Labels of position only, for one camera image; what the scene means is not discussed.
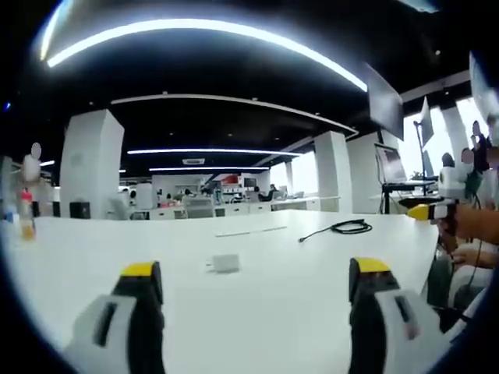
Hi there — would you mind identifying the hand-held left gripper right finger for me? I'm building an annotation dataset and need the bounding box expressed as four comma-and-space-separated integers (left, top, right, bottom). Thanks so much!
348, 256, 450, 374

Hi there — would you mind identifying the orange drink bottle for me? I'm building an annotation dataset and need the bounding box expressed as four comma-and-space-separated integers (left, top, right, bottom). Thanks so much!
19, 189, 37, 241

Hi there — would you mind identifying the small tilted monitor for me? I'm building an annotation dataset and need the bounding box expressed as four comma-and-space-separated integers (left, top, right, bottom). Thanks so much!
413, 96, 436, 146

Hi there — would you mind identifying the white office chair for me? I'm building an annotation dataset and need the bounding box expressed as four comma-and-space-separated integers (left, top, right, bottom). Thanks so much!
182, 196, 216, 219

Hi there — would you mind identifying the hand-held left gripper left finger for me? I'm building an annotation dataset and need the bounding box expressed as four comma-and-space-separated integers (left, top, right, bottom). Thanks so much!
62, 260, 167, 374

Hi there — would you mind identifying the long ceiling light strip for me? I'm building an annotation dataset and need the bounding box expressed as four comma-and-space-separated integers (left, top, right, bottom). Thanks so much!
45, 17, 370, 93

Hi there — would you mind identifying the black Type-C cable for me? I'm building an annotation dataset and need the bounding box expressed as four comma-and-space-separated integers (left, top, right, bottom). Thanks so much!
298, 219, 373, 245

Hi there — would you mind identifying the black laptop stand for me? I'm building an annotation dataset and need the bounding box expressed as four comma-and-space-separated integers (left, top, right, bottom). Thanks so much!
380, 179, 440, 214

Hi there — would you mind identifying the white desk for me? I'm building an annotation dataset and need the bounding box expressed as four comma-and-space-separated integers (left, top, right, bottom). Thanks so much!
0, 209, 441, 374

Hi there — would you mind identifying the open laptop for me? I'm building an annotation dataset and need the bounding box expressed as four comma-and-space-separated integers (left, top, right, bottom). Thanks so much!
373, 143, 409, 185

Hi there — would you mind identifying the black box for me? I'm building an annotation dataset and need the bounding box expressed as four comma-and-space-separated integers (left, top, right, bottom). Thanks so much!
69, 200, 92, 219

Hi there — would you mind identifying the white charger adapter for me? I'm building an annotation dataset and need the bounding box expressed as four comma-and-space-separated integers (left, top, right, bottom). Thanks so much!
205, 253, 241, 275

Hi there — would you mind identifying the hanging dark monitor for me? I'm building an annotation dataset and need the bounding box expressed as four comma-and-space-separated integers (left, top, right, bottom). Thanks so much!
365, 61, 405, 142

